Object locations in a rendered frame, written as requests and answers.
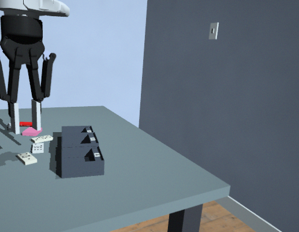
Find dark grey rack of bins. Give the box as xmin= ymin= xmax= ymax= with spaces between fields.
xmin=62 ymin=126 xmax=104 ymax=178

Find white domino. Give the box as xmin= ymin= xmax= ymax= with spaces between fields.
xmin=32 ymin=143 xmax=44 ymax=154
xmin=31 ymin=135 xmax=53 ymax=143
xmin=17 ymin=152 xmax=37 ymax=165

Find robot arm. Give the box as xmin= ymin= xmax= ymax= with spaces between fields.
xmin=0 ymin=0 xmax=70 ymax=19

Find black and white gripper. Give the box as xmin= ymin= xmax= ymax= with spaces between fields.
xmin=0 ymin=15 xmax=56 ymax=134

